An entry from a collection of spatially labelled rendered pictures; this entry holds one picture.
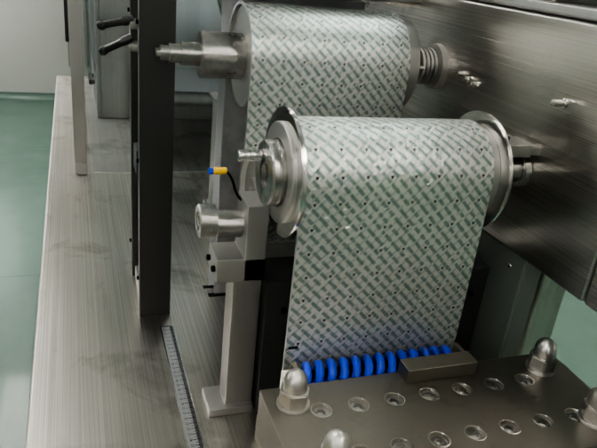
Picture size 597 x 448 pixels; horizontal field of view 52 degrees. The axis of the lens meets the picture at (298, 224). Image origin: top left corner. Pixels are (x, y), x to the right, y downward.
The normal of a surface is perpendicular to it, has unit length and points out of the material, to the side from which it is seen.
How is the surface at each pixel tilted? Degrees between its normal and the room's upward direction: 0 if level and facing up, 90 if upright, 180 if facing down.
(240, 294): 90
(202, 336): 0
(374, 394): 0
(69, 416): 0
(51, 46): 90
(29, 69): 90
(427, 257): 90
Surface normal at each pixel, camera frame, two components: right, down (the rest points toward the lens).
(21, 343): 0.10, -0.91
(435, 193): 0.32, 0.41
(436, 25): -0.94, 0.04
